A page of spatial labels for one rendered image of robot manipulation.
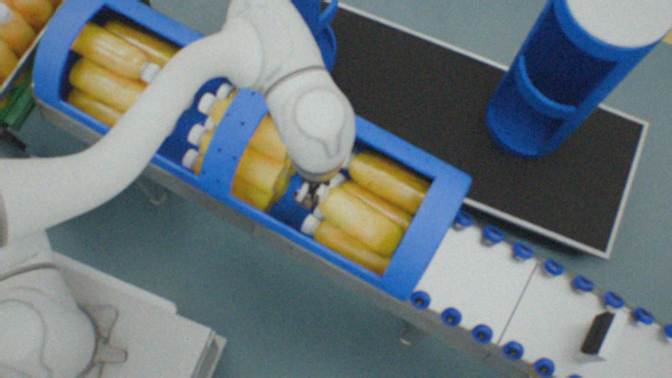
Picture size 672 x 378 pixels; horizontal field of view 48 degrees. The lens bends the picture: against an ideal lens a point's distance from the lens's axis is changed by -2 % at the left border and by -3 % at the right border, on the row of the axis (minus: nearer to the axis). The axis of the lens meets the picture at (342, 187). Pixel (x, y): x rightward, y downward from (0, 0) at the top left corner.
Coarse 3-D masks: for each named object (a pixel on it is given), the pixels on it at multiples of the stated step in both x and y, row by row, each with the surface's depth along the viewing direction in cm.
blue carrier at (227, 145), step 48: (96, 0) 151; (48, 48) 148; (48, 96) 154; (240, 96) 145; (192, 144) 170; (240, 144) 144; (384, 144) 146; (288, 192) 169; (432, 192) 142; (432, 240) 140; (384, 288) 149
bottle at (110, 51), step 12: (96, 24) 155; (84, 36) 152; (96, 36) 152; (108, 36) 153; (72, 48) 154; (84, 48) 153; (96, 48) 152; (108, 48) 152; (120, 48) 152; (132, 48) 152; (96, 60) 153; (108, 60) 152; (120, 60) 151; (132, 60) 151; (144, 60) 153; (120, 72) 153; (132, 72) 152
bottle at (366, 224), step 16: (336, 192) 145; (320, 208) 146; (336, 208) 144; (352, 208) 145; (368, 208) 147; (336, 224) 146; (352, 224) 145; (368, 224) 146; (384, 224) 147; (368, 240) 147; (384, 240) 147; (400, 240) 149; (384, 256) 150
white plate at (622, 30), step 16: (576, 0) 175; (592, 0) 175; (608, 0) 175; (624, 0) 175; (640, 0) 175; (656, 0) 175; (576, 16) 174; (592, 16) 174; (608, 16) 174; (624, 16) 174; (640, 16) 174; (656, 16) 174; (592, 32) 173; (608, 32) 173; (624, 32) 173; (640, 32) 173; (656, 32) 173
